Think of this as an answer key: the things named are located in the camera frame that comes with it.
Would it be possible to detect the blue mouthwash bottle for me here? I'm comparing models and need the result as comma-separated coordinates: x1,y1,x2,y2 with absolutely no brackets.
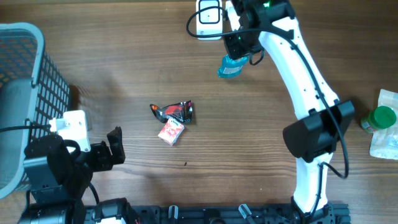
218,55,248,78

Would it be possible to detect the black red snack packet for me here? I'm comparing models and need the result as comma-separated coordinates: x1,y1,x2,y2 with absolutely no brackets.
150,100,193,123

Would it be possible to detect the green lid jar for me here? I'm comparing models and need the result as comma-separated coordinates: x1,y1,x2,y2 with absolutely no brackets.
361,106,397,133

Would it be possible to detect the beige paper pouch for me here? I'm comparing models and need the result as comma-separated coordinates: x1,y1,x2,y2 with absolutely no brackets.
369,89,397,160

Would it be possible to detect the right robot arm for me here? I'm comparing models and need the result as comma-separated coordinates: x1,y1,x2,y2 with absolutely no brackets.
224,1,354,223

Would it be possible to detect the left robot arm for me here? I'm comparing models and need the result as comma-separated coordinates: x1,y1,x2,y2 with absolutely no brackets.
19,126,126,223

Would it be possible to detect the white barcode scanner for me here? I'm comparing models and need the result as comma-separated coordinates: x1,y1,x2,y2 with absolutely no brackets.
196,0,223,35

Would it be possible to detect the grey plastic shopping basket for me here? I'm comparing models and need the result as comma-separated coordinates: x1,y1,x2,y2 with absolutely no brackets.
1,22,71,198

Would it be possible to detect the right camera cable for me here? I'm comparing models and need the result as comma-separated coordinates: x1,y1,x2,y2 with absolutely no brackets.
185,6,349,218

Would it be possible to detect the camera cable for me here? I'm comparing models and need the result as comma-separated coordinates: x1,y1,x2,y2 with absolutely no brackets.
0,124,52,133
185,6,349,218

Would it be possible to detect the left camera cable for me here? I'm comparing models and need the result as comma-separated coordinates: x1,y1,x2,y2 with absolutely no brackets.
0,124,52,133

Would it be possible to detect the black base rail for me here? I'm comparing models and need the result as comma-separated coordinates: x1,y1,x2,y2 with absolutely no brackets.
83,196,352,224

